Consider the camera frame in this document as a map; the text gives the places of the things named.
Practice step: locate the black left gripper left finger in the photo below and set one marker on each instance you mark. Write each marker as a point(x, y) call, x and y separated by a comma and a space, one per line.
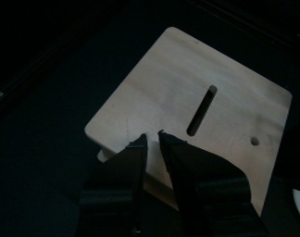
point(112, 191)

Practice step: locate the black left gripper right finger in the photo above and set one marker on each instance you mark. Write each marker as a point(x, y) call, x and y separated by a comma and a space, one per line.
point(210, 191)

